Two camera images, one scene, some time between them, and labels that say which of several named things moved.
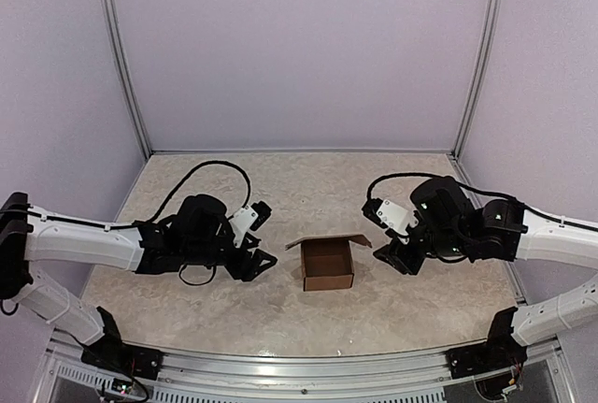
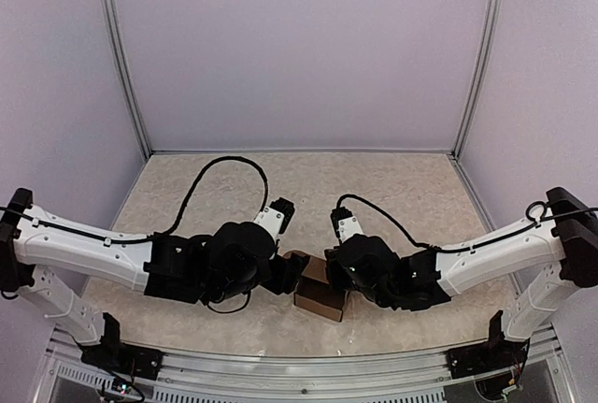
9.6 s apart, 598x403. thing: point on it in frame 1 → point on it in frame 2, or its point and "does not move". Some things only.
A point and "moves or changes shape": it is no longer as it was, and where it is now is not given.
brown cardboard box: (327, 261) moves or changes shape
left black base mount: (110, 352) does not move
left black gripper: (246, 267) → (288, 274)
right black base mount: (499, 352) does not move
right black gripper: (396, 255) → (335, 281)
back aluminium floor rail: (400, 152) does not move
